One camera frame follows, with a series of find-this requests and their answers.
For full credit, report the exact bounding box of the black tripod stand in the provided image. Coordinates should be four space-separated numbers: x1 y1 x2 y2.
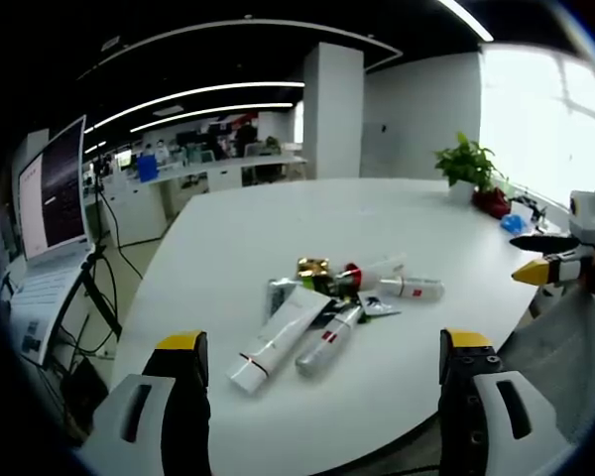
54 242 126 351

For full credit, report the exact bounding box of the black cable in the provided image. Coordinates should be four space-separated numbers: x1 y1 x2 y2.
94 187 145 279

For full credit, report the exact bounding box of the black box on floor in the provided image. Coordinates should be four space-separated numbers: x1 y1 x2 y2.
59 355 111 435

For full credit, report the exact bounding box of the blue plastic item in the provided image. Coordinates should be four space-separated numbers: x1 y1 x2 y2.
499 213 531 235

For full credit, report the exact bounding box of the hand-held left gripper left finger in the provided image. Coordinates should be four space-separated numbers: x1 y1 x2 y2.
76 330 213 476

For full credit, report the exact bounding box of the open laptop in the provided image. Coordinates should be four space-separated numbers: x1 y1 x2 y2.
8 114 98 369

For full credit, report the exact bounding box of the white skincare tube red band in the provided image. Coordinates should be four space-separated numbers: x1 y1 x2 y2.
343 252 409 290

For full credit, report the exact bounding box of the large white skincare tube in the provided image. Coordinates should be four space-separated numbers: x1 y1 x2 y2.
226 289 331 396

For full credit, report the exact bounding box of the silver skincare bottle red label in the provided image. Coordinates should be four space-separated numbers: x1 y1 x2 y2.
295 303 364 377

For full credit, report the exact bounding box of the person's grey clothing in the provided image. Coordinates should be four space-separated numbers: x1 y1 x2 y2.
495 287 595 447

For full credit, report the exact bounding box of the green potted plant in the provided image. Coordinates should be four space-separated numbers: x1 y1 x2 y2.
433 130 505 202

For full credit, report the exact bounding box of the gold skincare box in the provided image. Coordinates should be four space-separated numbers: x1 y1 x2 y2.
297 255 332 280

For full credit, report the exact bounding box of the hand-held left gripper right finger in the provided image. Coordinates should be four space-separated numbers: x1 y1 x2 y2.
438 327 579 476

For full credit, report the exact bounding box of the white office counter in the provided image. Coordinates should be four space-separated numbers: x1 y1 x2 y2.
101 154 309 240

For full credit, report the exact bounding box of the black and white skincare sachet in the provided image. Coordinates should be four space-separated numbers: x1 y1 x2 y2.
355 291 403 319

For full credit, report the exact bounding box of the white skincare bottle red label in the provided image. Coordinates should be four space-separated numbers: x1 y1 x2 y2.
378 275 446 301

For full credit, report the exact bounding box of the red cloth bundle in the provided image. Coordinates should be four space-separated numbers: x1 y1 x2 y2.
470 186 513 220

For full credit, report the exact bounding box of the dark green skincare packet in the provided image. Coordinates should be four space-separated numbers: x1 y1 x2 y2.
300 274 339 298

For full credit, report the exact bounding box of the silver skincare sachet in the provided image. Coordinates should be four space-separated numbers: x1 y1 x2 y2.
266 278 304 319

